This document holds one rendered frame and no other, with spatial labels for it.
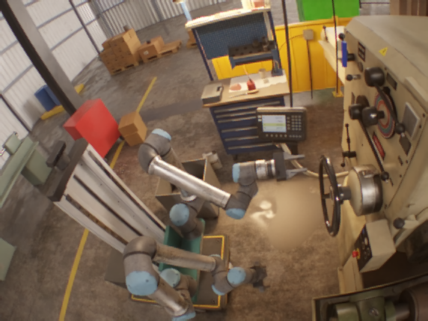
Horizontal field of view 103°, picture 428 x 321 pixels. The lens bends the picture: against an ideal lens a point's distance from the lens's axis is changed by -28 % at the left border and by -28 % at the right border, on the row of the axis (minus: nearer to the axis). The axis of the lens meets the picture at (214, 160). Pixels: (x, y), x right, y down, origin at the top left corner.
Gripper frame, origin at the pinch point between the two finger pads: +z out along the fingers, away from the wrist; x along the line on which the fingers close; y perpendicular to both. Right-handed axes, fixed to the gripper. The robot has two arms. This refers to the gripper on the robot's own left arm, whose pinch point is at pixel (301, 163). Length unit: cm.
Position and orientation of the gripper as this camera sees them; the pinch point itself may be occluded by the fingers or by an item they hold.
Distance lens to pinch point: 116.0
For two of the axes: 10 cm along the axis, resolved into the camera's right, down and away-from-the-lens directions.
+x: -0.1, -9.0, 4.4
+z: 9.5, -1.4, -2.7
